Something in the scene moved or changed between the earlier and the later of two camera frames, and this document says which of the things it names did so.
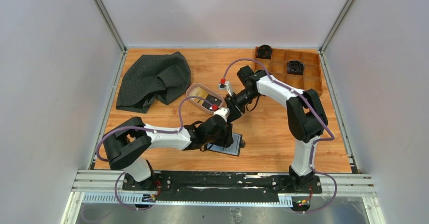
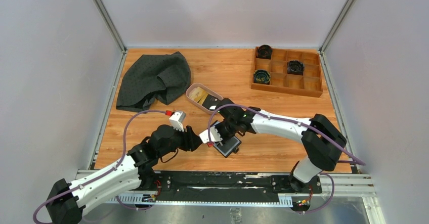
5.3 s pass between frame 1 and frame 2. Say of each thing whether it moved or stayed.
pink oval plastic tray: stayed
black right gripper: moved
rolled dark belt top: stayed
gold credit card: stayed
